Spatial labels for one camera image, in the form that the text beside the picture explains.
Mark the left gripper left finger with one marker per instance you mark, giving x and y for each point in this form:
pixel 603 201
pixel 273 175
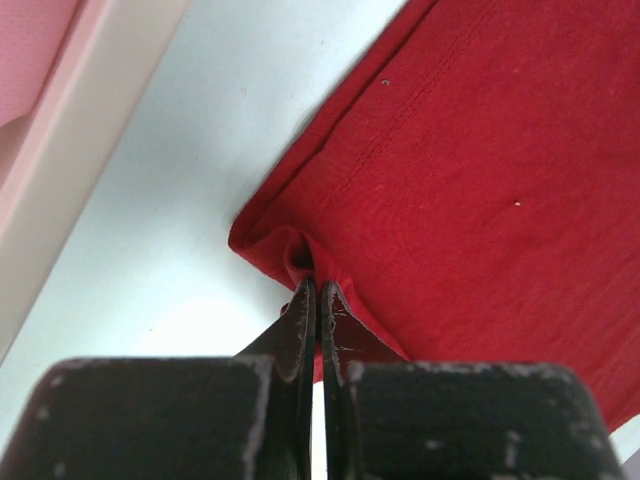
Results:
pixel 242 417

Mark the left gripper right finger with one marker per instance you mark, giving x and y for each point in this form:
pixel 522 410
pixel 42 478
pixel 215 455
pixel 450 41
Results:
pixel 387 418

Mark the red t-shirt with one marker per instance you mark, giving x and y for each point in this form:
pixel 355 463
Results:
pixel 473 187

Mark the white plastic basin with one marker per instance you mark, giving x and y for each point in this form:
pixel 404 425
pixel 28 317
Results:
pixel 52 159

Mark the pink t-shirt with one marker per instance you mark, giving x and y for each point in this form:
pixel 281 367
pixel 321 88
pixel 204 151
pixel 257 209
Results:
pixel 32 34

